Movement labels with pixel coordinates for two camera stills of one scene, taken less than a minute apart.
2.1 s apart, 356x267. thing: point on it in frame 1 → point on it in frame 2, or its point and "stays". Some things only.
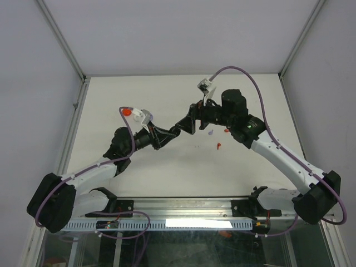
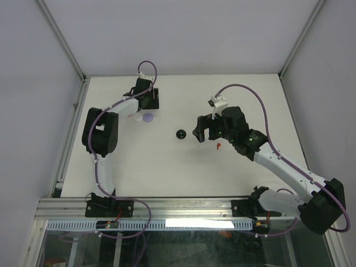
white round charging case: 137,118 stays
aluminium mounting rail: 160,208 stays
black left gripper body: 154,139 → 152,99
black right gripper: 196,112 → 202,124
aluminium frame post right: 283,71 stays
